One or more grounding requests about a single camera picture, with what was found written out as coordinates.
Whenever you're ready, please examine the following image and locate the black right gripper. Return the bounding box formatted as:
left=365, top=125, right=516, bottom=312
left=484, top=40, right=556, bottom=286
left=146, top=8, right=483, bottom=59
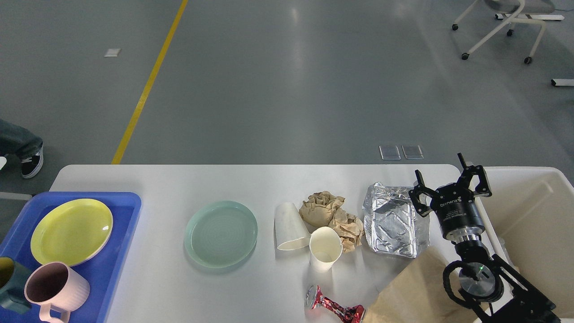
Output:
left=408, top=153, right=492, bottom=240

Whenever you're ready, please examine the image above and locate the pink mug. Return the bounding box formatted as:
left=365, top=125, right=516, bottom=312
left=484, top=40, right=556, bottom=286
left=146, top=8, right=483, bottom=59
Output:
left=23, top=262, right=91, bottom=323

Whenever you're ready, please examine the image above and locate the beige plastic bin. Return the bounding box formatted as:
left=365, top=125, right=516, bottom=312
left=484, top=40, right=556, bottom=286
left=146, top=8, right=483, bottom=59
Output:
left=465, top=161, right=574, bottom=318

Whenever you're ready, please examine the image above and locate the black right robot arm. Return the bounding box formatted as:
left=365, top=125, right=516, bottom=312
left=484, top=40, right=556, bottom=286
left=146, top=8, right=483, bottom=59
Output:
left=409, top=153, right=561, bottom=323

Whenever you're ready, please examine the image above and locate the blue plastic tray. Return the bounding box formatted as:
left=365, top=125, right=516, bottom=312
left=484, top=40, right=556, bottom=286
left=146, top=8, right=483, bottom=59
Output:
left=0, top=192, right=141, bottom=323

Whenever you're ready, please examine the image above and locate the crumpled brown paper ball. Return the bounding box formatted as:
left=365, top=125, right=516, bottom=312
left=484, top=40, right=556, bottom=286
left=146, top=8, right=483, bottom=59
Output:
left=299, top=191, right=346, bottom=227

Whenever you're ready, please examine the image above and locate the brown paper bag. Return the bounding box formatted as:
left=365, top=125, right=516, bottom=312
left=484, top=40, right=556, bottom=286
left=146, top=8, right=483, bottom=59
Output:
left=363, top=247, right=476, bottom=323

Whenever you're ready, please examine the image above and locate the left floor outlet cover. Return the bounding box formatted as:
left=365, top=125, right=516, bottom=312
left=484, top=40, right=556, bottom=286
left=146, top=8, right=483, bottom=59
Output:
left=379, top=145, right=401, bottom=160

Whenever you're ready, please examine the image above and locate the white office chair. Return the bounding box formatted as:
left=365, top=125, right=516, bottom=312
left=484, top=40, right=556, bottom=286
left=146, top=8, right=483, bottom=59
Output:
left=461, top=0, right=564, bottom=64

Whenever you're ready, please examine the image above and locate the aluminium foil tray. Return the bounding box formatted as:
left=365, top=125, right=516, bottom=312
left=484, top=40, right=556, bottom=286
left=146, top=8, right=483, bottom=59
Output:
left=362, top=182, right=430, bottom=259

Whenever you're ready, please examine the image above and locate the person in jeans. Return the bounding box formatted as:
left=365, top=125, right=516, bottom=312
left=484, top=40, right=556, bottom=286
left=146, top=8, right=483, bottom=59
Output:
left=0, top=119, right=44, bottom=179

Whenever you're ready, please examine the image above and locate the crushed red can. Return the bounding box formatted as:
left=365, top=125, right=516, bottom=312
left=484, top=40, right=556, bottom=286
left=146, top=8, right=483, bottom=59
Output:
left=304, top=285, right=365, bottom=323

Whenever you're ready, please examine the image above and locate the yellow plate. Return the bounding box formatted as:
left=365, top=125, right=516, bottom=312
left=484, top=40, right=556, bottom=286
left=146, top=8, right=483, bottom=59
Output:
left=30, top=198, right=113, bottom=266

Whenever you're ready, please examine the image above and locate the light green plate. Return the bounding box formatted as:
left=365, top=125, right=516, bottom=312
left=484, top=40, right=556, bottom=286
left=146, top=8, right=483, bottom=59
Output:
left=184, top=201, right=258, bottom=269

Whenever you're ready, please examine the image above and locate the floor outlet cover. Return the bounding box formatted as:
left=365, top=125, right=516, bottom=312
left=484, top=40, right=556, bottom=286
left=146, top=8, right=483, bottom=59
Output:
left=401, top=145, right=425, bottom=160
left=379, top=145, right=401, bottom=160

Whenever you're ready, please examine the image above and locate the upright white paper cup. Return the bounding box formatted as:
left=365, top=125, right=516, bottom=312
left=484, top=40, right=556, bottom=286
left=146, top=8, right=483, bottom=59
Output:
left=309, top=227, right=343, bottom=273

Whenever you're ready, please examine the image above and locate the dark teal mug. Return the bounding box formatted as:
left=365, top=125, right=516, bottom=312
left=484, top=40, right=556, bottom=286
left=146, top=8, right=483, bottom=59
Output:
left=0, top=256, right=31, bottom=314

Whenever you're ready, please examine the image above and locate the right floor outlet cover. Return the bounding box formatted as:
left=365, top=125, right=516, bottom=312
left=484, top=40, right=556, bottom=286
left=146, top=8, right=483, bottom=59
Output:
left=401, top=145, right=425, bottom=160

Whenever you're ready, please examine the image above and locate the tipped white paper cup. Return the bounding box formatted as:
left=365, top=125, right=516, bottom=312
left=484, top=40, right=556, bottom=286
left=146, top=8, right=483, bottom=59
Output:
left=274, top=202, right=310, bottom=251

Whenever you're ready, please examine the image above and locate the white table foot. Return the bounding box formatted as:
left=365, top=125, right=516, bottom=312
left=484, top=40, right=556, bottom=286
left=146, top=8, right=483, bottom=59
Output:
left=551, top=79, right=574, bottom=87

